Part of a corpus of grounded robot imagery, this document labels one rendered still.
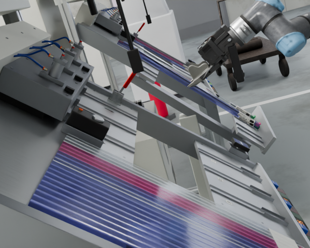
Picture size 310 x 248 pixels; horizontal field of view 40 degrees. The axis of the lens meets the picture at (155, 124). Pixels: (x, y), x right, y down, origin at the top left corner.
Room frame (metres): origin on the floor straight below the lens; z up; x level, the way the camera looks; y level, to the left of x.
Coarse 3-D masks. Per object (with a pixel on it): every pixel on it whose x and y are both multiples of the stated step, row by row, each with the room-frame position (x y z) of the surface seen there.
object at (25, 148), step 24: (96, 96) 1.07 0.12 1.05; (0, 120) 0.69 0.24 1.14; (24, 120) 0.73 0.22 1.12; (48, 120) 0.78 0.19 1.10; (120, 120) 0.97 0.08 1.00; (0, 144) 0.61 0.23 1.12; (24, 144) 0.64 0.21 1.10; (48, 144) 0.68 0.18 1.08; (120, 144) 0.82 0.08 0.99; (0, 168) 0.54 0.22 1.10; (24, 168) 0.57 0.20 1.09; (0, 192) 0.49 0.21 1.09; (24, 192) 0.51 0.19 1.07
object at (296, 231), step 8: (256, 168) 1.08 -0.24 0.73; (264, 176) 1.01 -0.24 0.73; (264, 184) 0.98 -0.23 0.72; (272, 184) 0.96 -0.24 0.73; (272, 192) 0.92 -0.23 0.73; (280, 200) 0.87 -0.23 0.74; (280, 208) 0.85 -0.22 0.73; (288, 208) 0.84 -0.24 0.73; (288, 216) 0.80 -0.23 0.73; (288, 224) 0.79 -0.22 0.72; (296, 224) 0.76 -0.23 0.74; (296, 232) 0.74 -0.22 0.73; (296, 240) 0.73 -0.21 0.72; (304, 240) 0.71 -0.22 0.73
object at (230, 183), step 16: (208, 160) 0.98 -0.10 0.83; (224, 160) 1.03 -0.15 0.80; (208, 176) 0.87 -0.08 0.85; (224, 176) 0.92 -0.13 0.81; (240, 176) 0.97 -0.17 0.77; (256, 176) 1.03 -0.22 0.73; (208, 192) 0.80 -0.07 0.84; (224, 192) 0.82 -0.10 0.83; (240, 192) 0.86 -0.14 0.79; (256, 192) 0.90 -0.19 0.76; (240, 208) 0.77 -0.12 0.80; (256, 208) 0.81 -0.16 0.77; (272, 208) 0.85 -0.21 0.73; (272, 224) 0.76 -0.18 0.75
